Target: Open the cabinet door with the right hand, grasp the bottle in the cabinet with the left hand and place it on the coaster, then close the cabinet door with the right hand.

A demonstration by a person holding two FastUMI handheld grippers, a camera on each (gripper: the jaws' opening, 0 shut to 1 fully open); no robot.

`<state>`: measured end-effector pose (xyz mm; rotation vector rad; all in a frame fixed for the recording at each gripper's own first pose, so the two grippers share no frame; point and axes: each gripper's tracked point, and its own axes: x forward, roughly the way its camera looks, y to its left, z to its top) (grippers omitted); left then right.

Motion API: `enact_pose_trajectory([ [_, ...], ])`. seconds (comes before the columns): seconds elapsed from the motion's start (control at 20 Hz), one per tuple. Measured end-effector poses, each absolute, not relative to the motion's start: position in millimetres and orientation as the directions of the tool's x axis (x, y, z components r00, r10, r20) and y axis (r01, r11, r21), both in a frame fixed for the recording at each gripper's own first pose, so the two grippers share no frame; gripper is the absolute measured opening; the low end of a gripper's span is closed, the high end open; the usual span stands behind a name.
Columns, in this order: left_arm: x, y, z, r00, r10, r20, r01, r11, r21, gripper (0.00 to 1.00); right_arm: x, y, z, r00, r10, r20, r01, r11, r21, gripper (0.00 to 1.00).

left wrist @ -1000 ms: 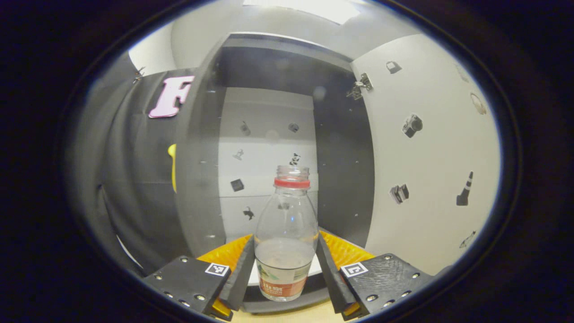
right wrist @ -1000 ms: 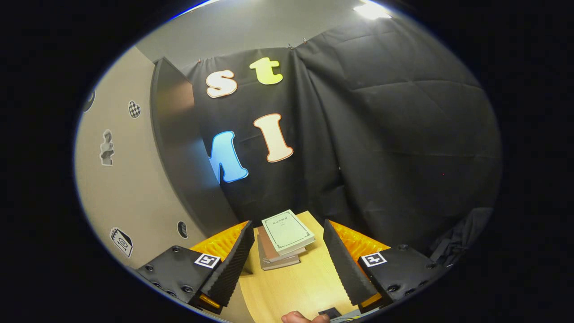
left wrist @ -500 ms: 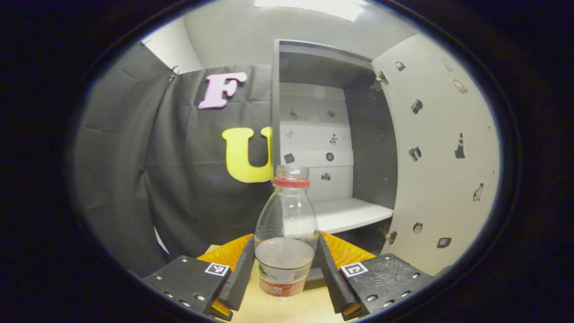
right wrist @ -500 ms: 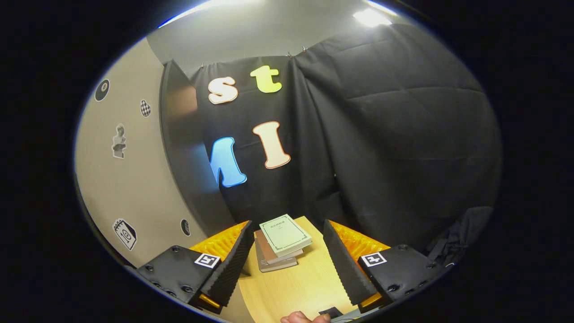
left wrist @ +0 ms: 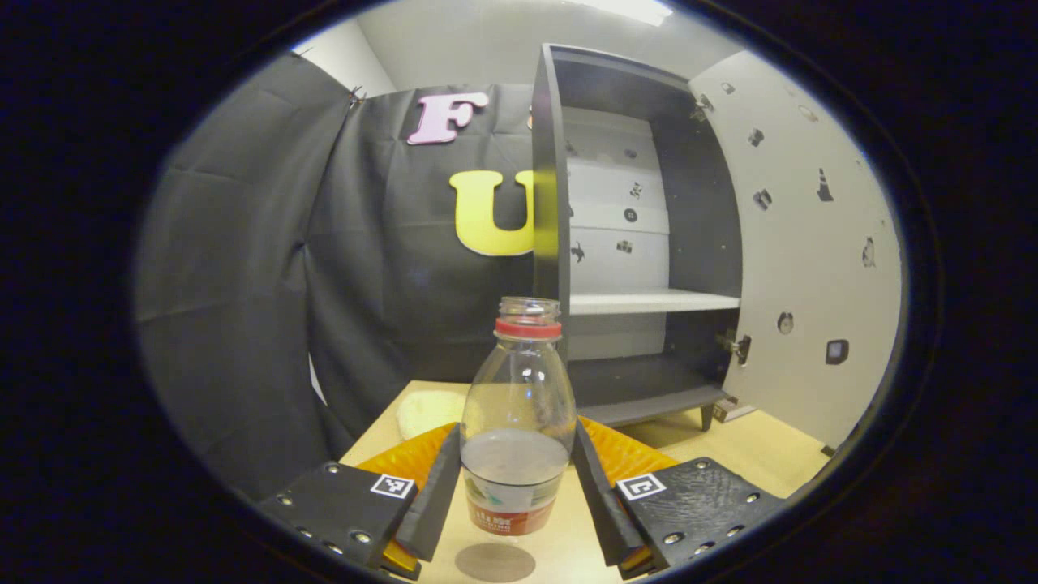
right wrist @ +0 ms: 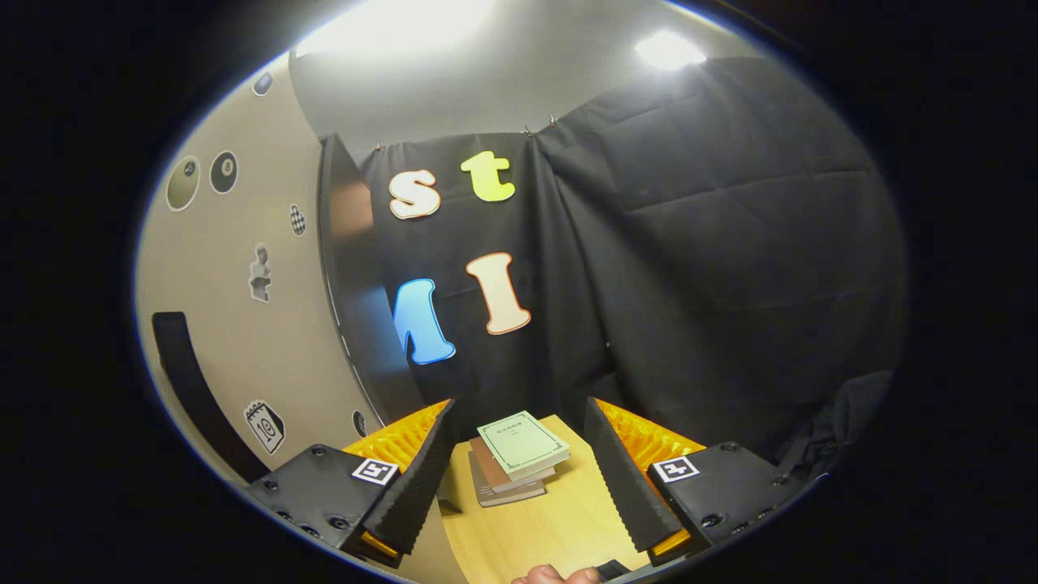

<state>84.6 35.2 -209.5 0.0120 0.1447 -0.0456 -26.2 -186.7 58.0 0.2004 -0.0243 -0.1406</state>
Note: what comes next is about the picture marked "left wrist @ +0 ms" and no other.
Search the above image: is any beige cabinet door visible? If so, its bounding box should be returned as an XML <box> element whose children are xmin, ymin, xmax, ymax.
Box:
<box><xmin>688</xmin><ymin>50</ymin><xmax>903</xmax><ymax>449</ymax></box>

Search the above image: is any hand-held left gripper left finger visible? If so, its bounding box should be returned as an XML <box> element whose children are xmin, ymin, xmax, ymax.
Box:
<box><xmin>258</xmin><ymin>422</ymin><xmax>463</xmax><ymax>581</ymax></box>

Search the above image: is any clear plastic bottle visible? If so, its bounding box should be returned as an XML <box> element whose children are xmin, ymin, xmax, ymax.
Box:
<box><xmin>459</xmin><ymin>296</ymin><xmax>578</xmax><ymax>538</ymax></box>

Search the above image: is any black backdrop cloth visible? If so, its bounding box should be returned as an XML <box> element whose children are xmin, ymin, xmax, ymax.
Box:
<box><xmin>134</xmin><ymin>53</ymin><xmax>540</xmax><ymax>500</ymax></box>

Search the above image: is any white cabinet shelf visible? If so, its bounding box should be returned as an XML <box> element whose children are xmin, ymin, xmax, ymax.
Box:
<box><xmin>569</xmin><ymin>288</ymin><xmax>741</xmax><ymax>316</ymax></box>

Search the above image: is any pale yellow cloth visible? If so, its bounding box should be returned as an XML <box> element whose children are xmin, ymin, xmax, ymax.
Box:
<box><xmin>396</xmin><ymin>389</ymin><xmax>470</xmax><ymax>440</ymax></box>

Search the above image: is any long ceiling light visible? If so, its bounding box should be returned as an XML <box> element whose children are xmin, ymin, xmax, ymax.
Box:
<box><xmin>568</xmin><ymin>0</ymin><xmax>674</xmax><ymax>27</ymax></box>

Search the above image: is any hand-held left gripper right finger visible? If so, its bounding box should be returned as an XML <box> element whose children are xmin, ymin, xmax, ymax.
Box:
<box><xmin>572</xmin><ymin>416</ymin><xmax>787</xmax><ymax>579</ymax></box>

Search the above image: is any round grey coaster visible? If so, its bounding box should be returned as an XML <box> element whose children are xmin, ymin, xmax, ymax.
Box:
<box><xmin>454</xmin><ymin>542</ymin><xmax>537</xmax><ymax>583</ymax></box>

